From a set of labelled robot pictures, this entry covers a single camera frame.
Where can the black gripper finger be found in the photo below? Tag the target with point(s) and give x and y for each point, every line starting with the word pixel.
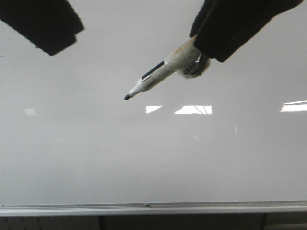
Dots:
pixel 221 27
pixel 51 25

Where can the white black whiteboard marker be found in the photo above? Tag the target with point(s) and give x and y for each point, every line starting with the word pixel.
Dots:
pixel 187 61

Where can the white whiteboard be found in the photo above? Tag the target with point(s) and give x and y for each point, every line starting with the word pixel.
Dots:
pixel 233 140

